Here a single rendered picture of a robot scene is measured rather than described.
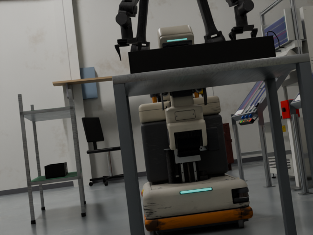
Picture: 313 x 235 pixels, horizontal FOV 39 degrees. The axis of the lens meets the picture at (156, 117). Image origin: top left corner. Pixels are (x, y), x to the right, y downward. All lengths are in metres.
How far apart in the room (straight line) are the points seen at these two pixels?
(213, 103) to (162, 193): 0.72
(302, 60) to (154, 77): 0.52
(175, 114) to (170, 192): 0.46
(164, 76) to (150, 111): 1.35
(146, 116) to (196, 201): 0.66
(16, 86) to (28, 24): 1.07
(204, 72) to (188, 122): 1.07
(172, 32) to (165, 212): 1.05
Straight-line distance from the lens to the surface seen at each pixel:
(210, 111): 2.92
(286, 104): 4.04
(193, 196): 2.58
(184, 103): 2.67
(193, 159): 2.81
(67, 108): 3.89
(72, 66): 7.41
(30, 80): 7.69
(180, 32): 2.66
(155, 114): 2.88
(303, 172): 3.74
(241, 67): 1.59
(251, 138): 8.08
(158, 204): 2.57
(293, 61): 1.64
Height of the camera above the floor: 0.55
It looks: 3 degrees up
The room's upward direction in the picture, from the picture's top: 7 degrees counter-clockwise
